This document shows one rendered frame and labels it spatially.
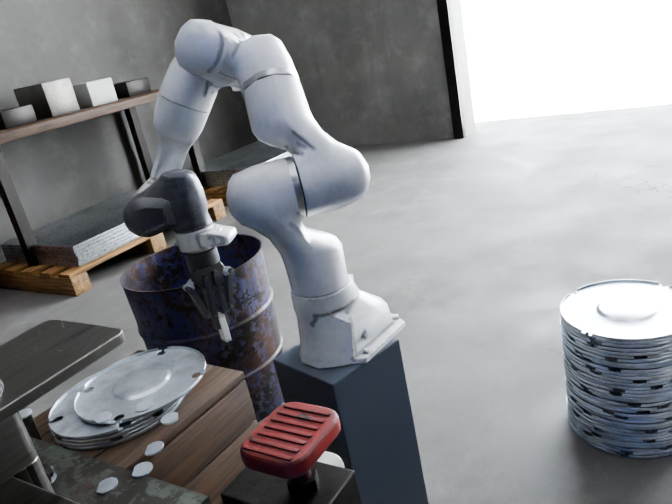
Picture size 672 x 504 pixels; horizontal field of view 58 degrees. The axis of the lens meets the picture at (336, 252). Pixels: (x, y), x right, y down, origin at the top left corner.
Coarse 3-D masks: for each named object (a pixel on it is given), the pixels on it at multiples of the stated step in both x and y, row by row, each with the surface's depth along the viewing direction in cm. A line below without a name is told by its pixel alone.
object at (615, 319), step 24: (600, 288) 152; (624, 288) 149; (648, 288) 147; (576, 312) 143; (600, 312) 140; (624, 312) 138; (648, 312) 136; (600, 336) 131; (624, 336) 130; (648, 336) 128
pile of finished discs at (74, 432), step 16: (80, 384) 142; (64, 400) 137; (48, 416) 130; (64, 416) 130; (144, 416) 123; (160, 416) 126; (64, 432) 124; (80, 432) 123; (96, 432) 122; (112, 432) 121; (128, 432) 123; (144, 432) 124; (80, 448) 122; (96, 448) 121
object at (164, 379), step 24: (120, 360) 147; (144, 360) 146; (168, 360) 143; (192, 360) 141; (96, 384) 139; (120, 384) 136; (144, 384) 134; (168, 384) 133; (192, 384) 131; (96, 408) 129; (120, 408) 127
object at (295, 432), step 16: (272, 416) 48; (288, 416) 48; (304, 416) 47; (320, 416) 47; (336, 416) 47; (256, 432) 47; (272, 432) 46; (288, 432) 46; (304, 432) 45; (320, 432) 45; (336, 432) 46; (240, 448) 46; (256, 448) 45; (272, 448) 45; (288, 448) 44; (304, 448) 44; (320, 448) 45; (256, 464) 44; (272, 464) 43; (288, 464) 43; (304, 464) 43; (304, 480) 47
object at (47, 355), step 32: (0, 352) 66; (32, 352) 64; (64, 352) 63; (96, 352) 62; (0, 384) 58; (32, 384) 57; (0, 416) 54; (0, 448) 56; (32, 448) 59; (0, 480) 56; (32, 480) 59
